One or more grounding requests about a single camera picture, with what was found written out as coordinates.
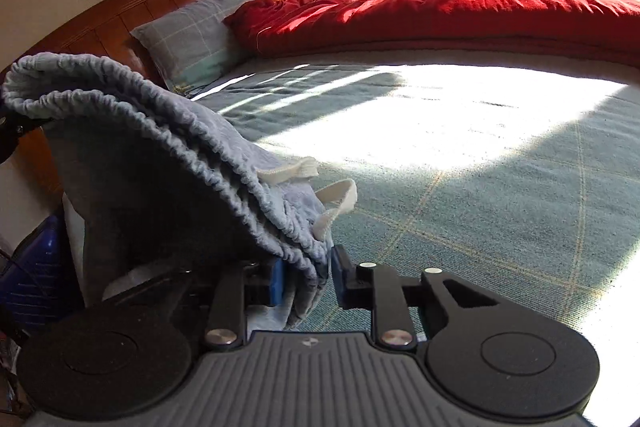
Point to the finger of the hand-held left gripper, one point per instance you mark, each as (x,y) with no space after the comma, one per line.
(11,139)

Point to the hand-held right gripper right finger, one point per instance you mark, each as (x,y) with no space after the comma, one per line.
(341,277)

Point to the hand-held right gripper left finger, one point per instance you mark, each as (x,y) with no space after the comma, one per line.
(275,283)

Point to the bed with green checked sheet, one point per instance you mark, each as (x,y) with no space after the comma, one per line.
(450,217)

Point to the blue plastic container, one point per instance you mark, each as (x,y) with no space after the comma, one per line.
(35,277)

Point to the wooden headboard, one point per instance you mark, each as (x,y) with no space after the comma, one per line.
(95,24)

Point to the grey checked pillow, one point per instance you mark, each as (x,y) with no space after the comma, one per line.
(195,37)

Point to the red duvet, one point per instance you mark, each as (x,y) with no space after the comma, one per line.
(450,14)

